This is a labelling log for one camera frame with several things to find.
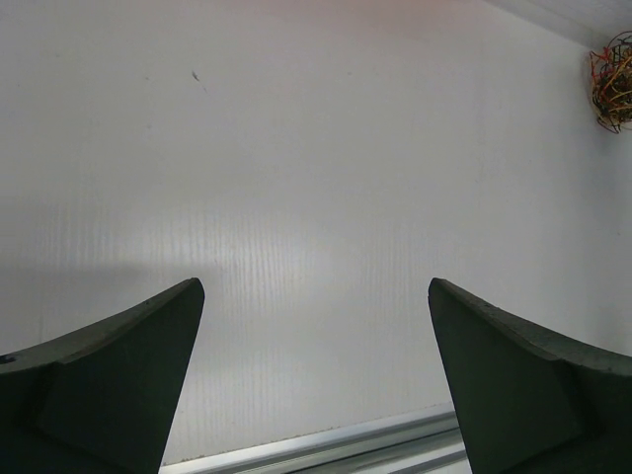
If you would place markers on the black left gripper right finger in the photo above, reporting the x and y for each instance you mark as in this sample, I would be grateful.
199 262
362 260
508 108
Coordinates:
528 399

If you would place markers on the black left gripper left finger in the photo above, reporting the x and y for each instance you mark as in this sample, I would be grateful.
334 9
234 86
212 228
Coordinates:
101 399

